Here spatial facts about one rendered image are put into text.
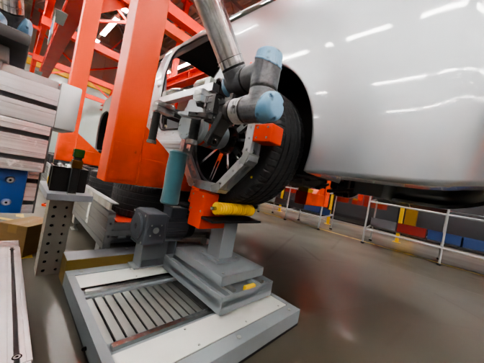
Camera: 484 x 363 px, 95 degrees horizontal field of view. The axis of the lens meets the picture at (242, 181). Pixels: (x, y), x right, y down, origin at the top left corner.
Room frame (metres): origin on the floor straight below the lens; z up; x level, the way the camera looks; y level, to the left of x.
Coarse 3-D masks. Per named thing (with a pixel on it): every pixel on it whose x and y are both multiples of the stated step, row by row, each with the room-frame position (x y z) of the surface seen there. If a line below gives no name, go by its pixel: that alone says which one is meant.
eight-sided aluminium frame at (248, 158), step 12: (204, 108) 1.21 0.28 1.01; (252, 132) 0.89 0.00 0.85; (252, 144) 0.89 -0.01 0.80; (192, 156) 1.26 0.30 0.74; (252, 156) 0.90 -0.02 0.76; (192, 168) 1.22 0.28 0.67; (240, 168) 0.91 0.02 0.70; (192, 180) 1.12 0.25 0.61; (228, 180) 0.95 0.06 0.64; (216, 192) 0.99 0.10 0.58
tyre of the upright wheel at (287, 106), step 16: (288, 112) 0.99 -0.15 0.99; (288, 128) 0.96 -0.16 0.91; (288, 144) 0.96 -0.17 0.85; (272, 160) 0.92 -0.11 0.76; (288, 160) 1.00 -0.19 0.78; (256, 176) 0.95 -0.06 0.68; (272, 176) 0.98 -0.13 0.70; (288, 176) 1.06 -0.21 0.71; (240, 192) 1.00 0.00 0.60; (256, 192) 1.02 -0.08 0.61; (272, 192) 1.08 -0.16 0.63
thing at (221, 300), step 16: (176, 256) 1.26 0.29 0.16; (176, 272) 1.15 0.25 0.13; (192, 272) 1.14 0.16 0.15; (192, 288) 1.05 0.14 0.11; (208, 288) 0.97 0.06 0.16; (224, 288) 0.99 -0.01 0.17; (240, 288) 1.07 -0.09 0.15; (256, 288) 1.07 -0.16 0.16; (208, 304) 0.96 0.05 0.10; (224, 304) 0.92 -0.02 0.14; (240, 304) 1.00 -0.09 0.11
